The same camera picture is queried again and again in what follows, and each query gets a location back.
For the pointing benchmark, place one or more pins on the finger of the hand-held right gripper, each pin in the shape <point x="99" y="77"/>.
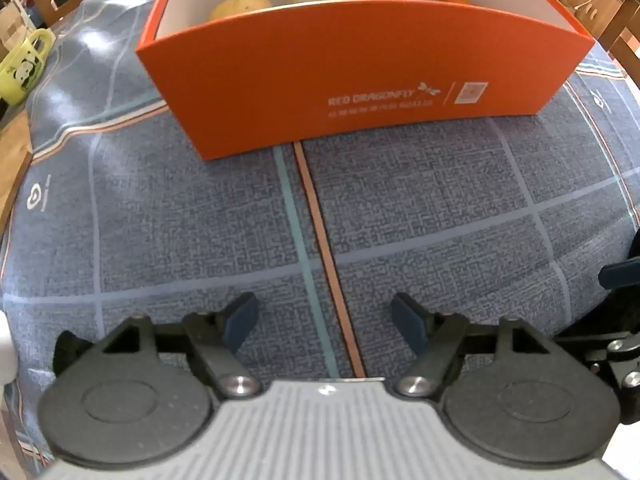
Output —
<point x="617" y="355"/>
<point x="618" y="275"/>

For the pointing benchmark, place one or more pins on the yellow-green panda mug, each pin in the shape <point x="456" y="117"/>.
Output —
<point x="24" y="66"/>

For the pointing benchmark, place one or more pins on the wooden board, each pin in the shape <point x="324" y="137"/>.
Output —
<point x="12" y="160"/>

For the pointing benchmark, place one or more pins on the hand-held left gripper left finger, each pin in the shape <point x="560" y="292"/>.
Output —
<point x="241" y="319"/>

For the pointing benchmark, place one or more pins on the blue checked tablecloth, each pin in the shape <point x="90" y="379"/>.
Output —
<point x="210" y="220"/>

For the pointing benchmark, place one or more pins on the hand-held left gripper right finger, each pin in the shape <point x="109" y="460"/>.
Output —
<point x="407" y="318"/>

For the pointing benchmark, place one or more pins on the orange cardboard box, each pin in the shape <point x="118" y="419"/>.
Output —
<point x="320" y="80"/>

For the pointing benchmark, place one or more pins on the white object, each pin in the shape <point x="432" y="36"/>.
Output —
<point x="4" y="347"/>

